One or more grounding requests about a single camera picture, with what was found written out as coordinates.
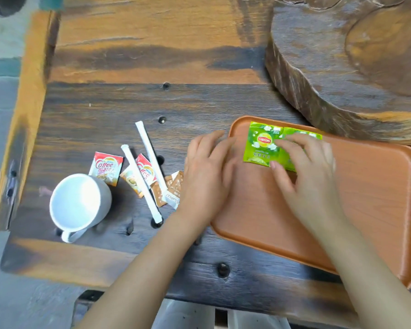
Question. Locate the red white creamer packet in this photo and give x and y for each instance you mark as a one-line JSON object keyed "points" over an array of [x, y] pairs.
{"points": [[104, 166], [145, 169]]}

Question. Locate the brown sugar packet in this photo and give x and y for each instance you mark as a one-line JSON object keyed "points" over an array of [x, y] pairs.
{"points": [[157, 198], [176, 188]]}

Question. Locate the person's right forearm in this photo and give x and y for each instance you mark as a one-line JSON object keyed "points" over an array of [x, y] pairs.
{"points": [[363, 270]]}

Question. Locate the green tea bag packet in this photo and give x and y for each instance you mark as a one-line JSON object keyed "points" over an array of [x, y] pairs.
{"points": [[304, 133], [260, 143]]}

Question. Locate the person's right thumb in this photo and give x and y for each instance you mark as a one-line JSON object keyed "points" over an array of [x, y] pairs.
{"points": [[282, 178]]}

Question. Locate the tan yellow sachet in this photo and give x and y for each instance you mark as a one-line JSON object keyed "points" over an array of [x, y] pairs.
{"points": [[132, 181]]}

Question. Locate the white ceramic mug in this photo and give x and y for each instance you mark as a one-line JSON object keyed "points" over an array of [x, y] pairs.
{"points": [[78, 202]]}

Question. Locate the large carved wooden slab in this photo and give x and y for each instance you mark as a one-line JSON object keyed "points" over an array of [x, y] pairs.
{"points": [[346, 65]]}

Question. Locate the orange plastic tray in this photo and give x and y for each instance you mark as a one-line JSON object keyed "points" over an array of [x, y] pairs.
{"points": [[370, 202]]}

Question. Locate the person's left hand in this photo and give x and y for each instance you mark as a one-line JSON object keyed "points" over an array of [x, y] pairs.
{"points": [[205, 181]]}

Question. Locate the person's left forearm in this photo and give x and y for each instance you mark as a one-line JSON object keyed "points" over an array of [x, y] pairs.
{"points": [[150, 270]]}

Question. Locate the person's left fingers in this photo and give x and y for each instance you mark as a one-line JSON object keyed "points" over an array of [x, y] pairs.
{"points": [[209, 149]]}

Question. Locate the person's right middle finger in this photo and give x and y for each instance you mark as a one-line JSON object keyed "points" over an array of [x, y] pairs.
{"points": [[308, 142]]}

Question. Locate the person's right hand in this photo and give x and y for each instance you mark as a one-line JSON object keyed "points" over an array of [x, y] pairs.
{"points": [[311, 188]]}

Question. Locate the white paper stick sachet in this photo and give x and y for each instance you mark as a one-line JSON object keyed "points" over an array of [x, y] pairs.
{"points": [[140, 181], [149, 150]]}

